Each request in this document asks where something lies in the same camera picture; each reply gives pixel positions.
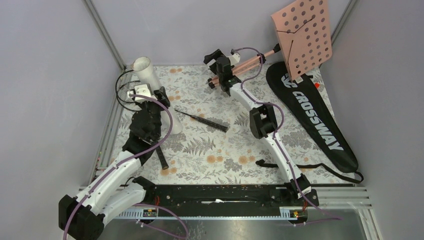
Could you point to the floral tablecloth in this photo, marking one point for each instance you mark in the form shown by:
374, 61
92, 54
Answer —
216, 145

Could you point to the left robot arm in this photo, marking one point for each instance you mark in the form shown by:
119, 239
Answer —
84, 216

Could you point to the black racket bag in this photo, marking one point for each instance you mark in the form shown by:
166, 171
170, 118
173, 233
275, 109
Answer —
308, 107

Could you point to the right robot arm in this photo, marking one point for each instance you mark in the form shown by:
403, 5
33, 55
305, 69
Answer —
265, 118

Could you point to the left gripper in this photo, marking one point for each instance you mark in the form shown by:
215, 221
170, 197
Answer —
161, 96

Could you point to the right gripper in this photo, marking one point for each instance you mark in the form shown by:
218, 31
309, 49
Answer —
214, 55

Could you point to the white shuttlecock tube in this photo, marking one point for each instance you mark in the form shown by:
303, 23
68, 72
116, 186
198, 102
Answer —
145, 72

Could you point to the pink music stand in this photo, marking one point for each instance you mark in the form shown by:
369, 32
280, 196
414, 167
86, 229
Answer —
304, 39

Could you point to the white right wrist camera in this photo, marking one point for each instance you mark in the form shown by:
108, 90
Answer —
234, 58

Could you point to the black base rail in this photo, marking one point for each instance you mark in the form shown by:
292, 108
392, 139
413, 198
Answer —
252, 201

